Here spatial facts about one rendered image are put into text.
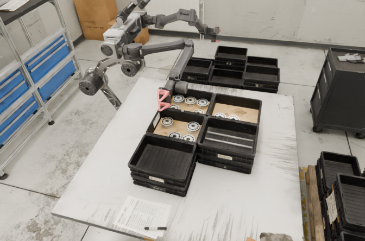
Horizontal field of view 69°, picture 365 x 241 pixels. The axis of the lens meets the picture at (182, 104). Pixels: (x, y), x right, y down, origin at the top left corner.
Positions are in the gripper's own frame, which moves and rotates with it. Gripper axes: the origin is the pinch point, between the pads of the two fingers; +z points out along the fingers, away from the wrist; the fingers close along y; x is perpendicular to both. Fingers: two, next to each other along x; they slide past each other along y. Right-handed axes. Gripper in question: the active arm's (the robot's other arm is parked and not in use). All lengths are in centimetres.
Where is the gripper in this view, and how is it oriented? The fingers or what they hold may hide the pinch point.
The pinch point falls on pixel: (159, 105)
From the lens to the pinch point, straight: 138.4
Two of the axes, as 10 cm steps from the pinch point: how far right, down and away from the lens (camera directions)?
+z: -2.8, 6.3, -7.3
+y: 0.3, 7.6, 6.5
